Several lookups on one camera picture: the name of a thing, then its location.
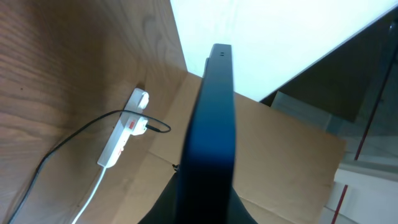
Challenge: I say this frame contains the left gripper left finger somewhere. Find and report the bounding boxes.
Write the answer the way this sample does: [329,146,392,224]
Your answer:
[138,164,187,224]

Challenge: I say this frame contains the white power strip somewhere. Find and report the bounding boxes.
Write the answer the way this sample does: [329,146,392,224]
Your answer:
[97,88,149,168]

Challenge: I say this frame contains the white power strip cord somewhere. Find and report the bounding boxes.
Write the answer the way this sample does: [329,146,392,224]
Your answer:
[70,166,108,224]

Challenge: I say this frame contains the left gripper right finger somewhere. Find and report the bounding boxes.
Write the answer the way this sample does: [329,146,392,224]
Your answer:
[231,188,257,224]

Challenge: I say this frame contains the black USB charging cable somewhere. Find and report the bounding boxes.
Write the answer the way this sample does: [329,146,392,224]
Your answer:
[6,109,172,224]

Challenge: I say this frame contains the blue screen smartphone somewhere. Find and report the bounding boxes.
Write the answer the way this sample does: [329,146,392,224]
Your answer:
[175,44,236,223]

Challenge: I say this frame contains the brown cardboard box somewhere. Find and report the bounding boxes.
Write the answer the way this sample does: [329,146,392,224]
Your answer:
[113,74,345,223]

